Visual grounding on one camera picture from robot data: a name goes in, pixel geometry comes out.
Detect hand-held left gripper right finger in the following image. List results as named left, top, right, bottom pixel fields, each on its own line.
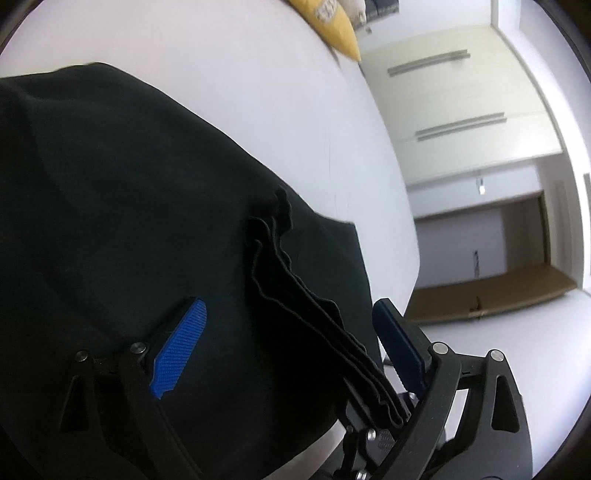
left=372, top=298, right=532, bottom=480

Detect yellow cushion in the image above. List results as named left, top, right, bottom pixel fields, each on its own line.
left=288, top=0, right=362, bottom=63

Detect black pants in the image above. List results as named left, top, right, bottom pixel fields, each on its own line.
left=0, top=62, right=411, bottom=480

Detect white wardrobe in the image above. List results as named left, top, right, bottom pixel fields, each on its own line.
left=358, top=23, right=566, bottom=188

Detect flat white pillow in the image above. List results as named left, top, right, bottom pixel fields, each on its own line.
left=342, top=0, right=370, bottom=25

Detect bed with white sheet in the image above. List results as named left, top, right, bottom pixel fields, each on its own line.
left=0, top=0, right=422, bottom=480

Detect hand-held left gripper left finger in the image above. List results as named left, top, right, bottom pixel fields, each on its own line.
left=58, top=298, right=208, bottom=480

